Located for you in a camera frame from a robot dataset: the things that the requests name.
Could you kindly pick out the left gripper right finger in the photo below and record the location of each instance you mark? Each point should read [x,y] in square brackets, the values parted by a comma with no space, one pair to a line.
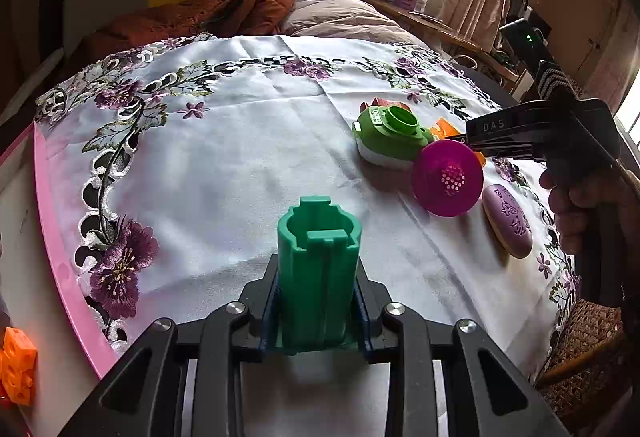
[455,371]

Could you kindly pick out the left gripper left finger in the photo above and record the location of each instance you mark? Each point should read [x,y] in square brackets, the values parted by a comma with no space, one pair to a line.
[143,393]

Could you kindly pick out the orange plastic curved piece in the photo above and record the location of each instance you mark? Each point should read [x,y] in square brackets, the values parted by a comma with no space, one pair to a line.
[443,129]

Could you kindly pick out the green plastic cylinder stand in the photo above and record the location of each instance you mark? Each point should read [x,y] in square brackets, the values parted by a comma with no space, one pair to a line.
[318,252]

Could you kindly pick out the person's right hand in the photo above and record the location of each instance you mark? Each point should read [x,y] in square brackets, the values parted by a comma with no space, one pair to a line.
[604,188]

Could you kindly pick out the woven rattan chair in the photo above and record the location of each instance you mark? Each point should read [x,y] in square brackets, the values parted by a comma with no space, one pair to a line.
[588,370]

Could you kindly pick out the purple oval soap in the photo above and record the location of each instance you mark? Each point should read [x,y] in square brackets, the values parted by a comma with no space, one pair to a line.
[508,220]

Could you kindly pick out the magenta perforated funnel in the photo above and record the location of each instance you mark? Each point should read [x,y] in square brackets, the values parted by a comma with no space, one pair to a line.
[447,178]

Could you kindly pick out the orange cube connector block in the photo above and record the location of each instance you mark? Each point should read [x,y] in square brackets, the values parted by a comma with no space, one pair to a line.
[18,362]

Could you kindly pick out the pink shallow tray box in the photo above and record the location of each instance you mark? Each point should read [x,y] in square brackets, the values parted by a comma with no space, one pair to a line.
[40,292]

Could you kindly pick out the wooden side desk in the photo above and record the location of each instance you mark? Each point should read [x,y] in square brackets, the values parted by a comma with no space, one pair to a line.
[456,43]

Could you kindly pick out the green and white plug toy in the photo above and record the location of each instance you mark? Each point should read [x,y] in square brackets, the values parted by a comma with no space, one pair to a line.
[390,136]

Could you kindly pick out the red plastic block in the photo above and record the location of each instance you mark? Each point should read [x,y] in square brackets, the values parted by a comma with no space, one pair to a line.
[380,102]

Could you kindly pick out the white floral embroidered tablecloth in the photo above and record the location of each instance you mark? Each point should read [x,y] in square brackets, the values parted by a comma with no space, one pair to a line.
[170,165]

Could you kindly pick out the pink beige pillow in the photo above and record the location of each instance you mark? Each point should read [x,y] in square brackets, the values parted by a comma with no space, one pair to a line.
[352,19]

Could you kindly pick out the rust brown quilted jacket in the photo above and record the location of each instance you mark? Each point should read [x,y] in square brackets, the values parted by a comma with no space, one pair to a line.
[222,18]

